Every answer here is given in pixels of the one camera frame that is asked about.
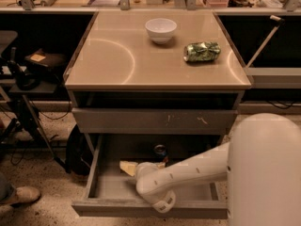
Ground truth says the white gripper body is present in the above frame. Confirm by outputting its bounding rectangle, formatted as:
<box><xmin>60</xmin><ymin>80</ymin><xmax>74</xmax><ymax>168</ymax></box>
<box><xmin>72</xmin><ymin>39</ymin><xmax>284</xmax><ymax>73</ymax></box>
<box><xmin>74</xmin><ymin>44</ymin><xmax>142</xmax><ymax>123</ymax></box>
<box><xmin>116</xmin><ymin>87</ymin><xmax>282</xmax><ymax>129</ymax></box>
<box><xmin>135</xmin><ymin>162</ymin><xmax>159</xmax><ymax>177</ymax></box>

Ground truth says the dark blue pepsi can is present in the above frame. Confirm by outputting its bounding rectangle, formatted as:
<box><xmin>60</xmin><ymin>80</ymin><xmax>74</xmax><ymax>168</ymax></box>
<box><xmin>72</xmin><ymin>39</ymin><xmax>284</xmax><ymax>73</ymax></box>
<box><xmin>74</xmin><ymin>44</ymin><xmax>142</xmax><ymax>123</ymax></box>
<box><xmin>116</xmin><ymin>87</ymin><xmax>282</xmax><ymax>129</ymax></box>
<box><xmin>153</xmin><ymin>144</ymin><xmax>167</xmax><ymax>158</ymax></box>

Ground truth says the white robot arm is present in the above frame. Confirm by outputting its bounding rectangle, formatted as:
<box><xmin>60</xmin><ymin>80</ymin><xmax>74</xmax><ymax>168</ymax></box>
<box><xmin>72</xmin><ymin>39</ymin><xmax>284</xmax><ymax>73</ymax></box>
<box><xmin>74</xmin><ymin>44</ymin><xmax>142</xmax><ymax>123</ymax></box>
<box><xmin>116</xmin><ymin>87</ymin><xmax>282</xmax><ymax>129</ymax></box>
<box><xmin>119</xmin><ymin>113</ymin><xmax>301</xmax><ymax>226</ymax></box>

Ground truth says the open grey middle drawer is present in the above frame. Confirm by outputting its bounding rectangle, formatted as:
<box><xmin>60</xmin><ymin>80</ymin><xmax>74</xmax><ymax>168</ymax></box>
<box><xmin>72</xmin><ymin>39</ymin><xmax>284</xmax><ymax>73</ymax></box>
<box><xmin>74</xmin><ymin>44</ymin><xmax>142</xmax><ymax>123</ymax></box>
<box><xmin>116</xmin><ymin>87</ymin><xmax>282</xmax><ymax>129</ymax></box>
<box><xmin>72</xmin><ymin>135</ymin><xmax>227</xmax><ymax>219</ymax></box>

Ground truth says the closed grey top drawer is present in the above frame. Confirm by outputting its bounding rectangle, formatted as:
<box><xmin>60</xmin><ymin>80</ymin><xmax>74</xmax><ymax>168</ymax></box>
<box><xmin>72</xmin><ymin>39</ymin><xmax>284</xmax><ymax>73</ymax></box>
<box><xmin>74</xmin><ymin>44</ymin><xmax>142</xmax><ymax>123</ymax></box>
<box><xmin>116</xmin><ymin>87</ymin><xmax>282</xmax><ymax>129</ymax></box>
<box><xmin>72</xmin><ymin>108</ymin><xmax>237</xmax><ymax>135</ymax></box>

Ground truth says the grey drawer cabinet with counter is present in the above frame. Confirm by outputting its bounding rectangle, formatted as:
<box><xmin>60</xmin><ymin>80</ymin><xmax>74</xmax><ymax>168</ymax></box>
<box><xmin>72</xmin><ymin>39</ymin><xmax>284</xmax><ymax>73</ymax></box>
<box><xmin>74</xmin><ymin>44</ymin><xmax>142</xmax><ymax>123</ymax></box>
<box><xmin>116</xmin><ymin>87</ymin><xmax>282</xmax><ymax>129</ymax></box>
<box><xmin>65</xmin><ymin>9</ymin><xmax>251</xmax><ymax>147</ymax></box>

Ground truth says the crushed green soda can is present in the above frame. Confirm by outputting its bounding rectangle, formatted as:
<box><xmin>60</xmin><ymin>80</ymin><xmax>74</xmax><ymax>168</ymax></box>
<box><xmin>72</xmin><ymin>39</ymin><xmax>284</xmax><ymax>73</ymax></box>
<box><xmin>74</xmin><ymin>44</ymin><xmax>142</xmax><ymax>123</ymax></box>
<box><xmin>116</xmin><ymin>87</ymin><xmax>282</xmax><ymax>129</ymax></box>
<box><xmin>183</xmin><ymin>41</ymin><xmax>221</xmax><ymax>62</ymax></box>

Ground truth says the tan shoe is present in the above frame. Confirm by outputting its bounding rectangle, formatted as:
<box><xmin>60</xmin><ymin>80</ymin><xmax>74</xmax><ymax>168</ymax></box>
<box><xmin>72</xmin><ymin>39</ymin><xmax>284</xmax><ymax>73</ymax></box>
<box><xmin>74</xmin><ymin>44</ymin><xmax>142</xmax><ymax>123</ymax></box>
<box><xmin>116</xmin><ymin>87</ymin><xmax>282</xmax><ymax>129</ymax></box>
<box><xmin>0</xmin><ymin>186</ymin><xmax>40</xmax><ymax>205</ymax></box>

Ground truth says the black bag with label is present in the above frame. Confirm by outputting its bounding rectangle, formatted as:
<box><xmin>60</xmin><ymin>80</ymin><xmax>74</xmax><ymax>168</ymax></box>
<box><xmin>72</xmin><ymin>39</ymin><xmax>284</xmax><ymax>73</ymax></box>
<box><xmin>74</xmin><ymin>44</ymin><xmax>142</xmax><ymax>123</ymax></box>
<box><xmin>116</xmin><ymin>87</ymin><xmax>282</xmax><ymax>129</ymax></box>
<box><xmin>24</xmin><ymin>49</ymin><xmax>68</xmax><ymax>80</ymax></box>

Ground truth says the white ceramic bowl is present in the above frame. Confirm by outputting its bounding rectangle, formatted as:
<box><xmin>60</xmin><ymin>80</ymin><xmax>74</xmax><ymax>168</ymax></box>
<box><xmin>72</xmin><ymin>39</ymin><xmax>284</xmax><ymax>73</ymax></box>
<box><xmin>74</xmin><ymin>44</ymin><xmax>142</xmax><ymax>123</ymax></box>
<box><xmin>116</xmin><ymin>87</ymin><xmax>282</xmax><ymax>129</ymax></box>
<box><xmin>145</xmin><ymin>18</ymin><xmax>177</xmax><ymax>44</ymax></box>

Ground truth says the black stand with cables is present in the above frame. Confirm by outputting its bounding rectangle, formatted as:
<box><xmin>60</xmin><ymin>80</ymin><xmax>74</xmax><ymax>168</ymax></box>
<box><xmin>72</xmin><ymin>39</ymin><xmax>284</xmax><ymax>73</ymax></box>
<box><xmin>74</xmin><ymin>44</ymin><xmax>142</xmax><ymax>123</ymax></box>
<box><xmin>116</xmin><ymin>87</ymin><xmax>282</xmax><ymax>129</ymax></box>
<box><xmin>0</xmin><ymin>47</ymin><xmax>67</xmax><ymax>170</ymax></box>

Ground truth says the grey pole with handle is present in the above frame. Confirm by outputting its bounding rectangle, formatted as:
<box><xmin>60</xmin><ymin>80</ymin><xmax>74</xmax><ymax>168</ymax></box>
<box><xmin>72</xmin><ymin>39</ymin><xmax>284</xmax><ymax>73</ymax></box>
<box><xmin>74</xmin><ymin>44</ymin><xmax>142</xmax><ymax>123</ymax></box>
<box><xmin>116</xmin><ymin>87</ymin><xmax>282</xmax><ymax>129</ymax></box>
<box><xmin>246</xmin><ymin>15</ymin><xmax>284</xmax><ymax>68</ymax></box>

